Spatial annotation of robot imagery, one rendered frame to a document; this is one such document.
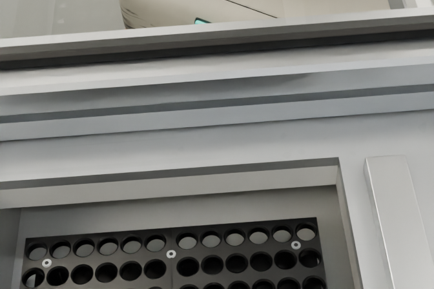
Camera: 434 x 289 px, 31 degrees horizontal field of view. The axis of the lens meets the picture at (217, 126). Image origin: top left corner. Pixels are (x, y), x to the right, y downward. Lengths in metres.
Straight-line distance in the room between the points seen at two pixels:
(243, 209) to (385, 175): 0.16
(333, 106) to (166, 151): 0.10
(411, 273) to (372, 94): 0.11
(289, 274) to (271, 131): 0.08
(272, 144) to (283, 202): 0.11
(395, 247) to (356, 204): 0.04
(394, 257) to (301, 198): 0.17
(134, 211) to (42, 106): 0.14
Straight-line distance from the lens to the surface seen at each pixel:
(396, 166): 0.43
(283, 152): 0.45
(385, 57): 0.44
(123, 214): 0.56
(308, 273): 0.46
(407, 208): 0.42
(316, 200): 0.56
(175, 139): 0.46
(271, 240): 0.47
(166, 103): 0.45
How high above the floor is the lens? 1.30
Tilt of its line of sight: 50 degrees down
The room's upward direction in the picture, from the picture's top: 5 degrees counter-clockwise
